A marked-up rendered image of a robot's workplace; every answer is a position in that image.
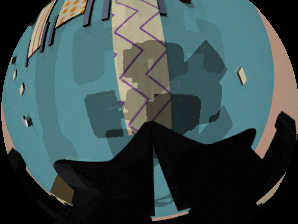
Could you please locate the cream strip with red stripes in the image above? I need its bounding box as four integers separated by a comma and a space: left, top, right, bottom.
28, 0, 57, 59

